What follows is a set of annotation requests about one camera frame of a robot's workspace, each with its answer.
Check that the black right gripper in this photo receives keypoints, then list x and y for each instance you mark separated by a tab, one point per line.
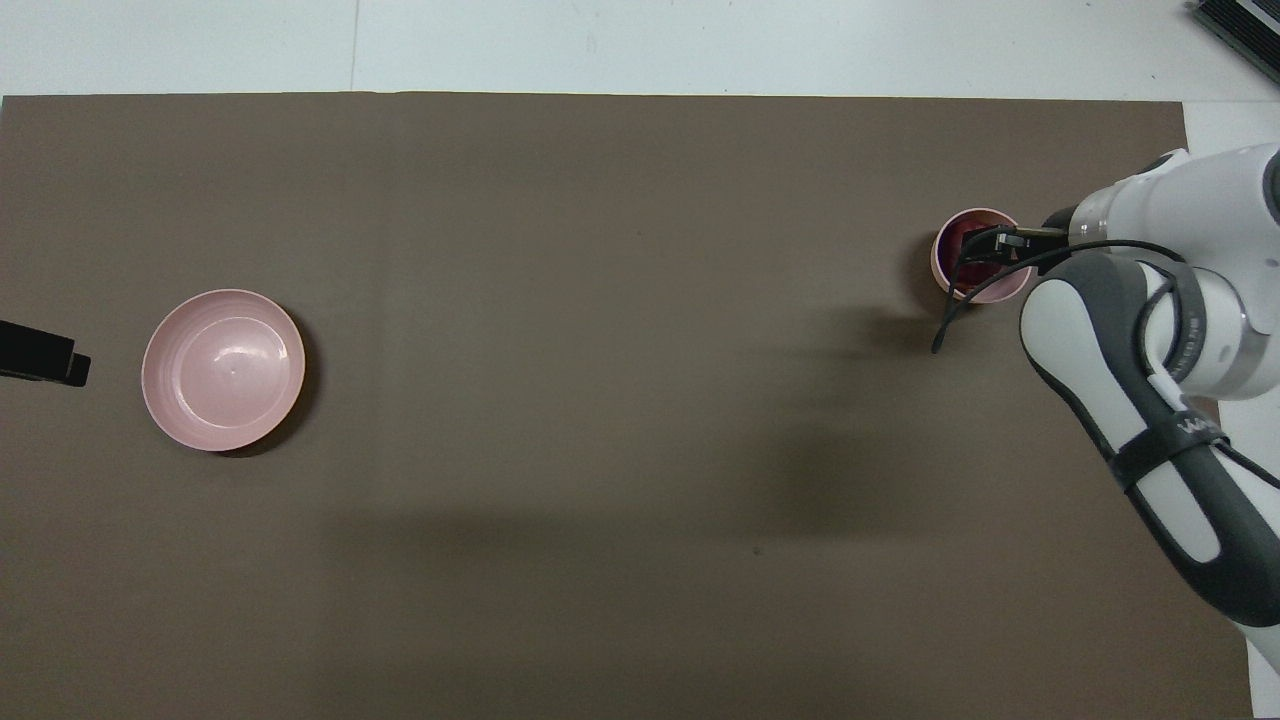
1055	224

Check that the dark red apple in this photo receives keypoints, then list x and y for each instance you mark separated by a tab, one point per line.
968	272

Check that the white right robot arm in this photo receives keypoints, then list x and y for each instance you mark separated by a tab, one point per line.
1100	330

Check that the pink bowl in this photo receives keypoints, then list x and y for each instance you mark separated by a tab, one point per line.
1000	292

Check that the pink plate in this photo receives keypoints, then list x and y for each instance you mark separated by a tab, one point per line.
225	370

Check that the dark grey ribbed device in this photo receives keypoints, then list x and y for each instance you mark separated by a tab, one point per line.
1240	25

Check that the brown table mat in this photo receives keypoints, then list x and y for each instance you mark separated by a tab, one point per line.
600	400

